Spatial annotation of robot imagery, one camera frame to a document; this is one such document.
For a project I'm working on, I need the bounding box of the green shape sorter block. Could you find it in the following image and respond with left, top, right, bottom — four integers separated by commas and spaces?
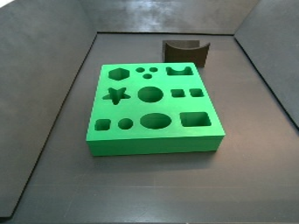
86, 63, 225, 156

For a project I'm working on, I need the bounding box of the dark curved foam block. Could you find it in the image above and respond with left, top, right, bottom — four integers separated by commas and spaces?
162, 40, 211, 67

